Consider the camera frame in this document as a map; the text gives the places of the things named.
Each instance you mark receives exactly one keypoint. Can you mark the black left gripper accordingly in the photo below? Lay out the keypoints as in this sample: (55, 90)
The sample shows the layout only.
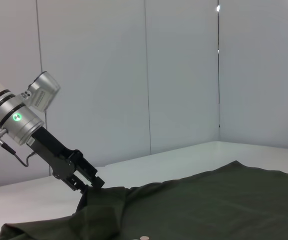
(59, 160)

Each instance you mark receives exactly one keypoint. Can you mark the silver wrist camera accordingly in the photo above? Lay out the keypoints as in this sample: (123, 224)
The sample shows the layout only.
(44, 92)

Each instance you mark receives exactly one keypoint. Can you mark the dark green FREE t-shirt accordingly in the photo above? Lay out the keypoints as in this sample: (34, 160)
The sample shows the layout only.
(196, 200)

